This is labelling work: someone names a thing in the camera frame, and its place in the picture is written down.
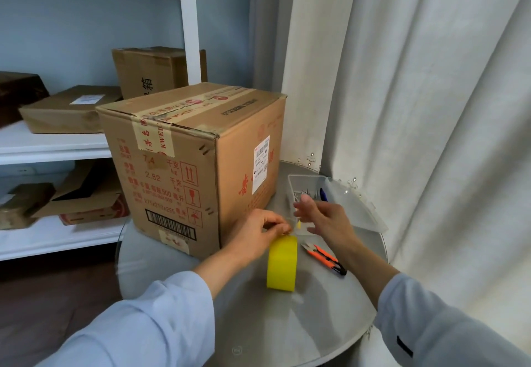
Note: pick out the open cardboard box red print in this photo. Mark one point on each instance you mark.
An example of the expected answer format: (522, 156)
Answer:
(91, 209)

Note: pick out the white wall socket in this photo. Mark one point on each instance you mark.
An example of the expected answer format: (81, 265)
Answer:
(23, 170)

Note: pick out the person's left hand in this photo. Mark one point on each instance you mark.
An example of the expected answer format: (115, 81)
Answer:
(253, 238)

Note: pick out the upright small cardboard box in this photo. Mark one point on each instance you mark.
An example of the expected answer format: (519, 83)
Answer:
(149, 68)

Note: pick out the brown cardboard box red print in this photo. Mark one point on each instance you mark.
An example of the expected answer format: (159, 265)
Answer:
(174, 163)

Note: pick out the flat brown box white label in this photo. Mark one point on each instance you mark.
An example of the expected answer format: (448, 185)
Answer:
(54, 115)

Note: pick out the silver table mount disc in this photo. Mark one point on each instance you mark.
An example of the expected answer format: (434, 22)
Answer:
(236, 350)

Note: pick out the small taped brown parcel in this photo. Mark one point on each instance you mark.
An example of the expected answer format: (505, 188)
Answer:
(20, 207)

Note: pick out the dark brown flat box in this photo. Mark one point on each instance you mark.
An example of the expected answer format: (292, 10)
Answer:
(18, 97)

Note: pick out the white curtain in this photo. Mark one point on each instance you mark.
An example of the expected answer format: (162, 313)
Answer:
(435, 88)

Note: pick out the person's right hand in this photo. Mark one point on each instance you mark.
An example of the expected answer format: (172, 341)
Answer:
(332, 221)

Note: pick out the yellow tape roll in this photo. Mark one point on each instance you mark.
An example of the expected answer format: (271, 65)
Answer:
(282, 263)

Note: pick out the clear plastic container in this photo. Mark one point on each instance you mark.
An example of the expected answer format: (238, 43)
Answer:
(294, 182)

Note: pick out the white metal shelf unit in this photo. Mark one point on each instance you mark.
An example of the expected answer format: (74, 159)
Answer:
(50, 147)

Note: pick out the orange thread snips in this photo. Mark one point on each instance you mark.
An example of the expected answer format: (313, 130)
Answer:
(323, 259)

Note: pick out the person's left forearm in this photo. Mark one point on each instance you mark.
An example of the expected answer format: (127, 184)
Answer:
(137, 329)

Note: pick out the person's right forearm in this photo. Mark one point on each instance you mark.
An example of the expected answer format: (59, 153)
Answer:
(435, 329)

